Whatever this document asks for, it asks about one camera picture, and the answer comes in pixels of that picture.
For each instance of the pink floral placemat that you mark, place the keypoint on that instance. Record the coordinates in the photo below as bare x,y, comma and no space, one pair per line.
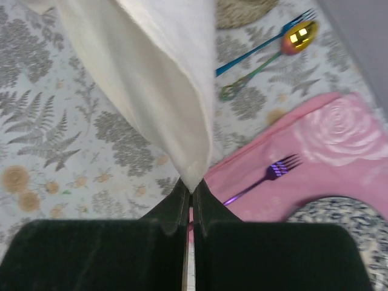
341,143

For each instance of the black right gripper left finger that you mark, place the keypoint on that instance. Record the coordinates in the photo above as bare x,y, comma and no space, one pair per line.
149,253

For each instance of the blue fork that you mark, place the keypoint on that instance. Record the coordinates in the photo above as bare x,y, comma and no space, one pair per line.
307,15

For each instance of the woven round coaster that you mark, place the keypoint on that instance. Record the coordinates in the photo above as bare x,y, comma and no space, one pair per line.
238,13

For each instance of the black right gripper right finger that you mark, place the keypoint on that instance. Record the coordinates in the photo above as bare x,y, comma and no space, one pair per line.
231,254

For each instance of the white cloth napkin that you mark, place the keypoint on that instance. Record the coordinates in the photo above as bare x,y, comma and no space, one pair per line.
155,61

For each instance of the blue floral plate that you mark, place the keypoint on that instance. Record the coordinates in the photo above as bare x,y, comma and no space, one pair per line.
365,224

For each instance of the purple fork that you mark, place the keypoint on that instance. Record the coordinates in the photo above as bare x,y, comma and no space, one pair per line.
273,172

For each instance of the rainbow gold spoon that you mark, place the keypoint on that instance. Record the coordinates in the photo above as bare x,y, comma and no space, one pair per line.
295,40

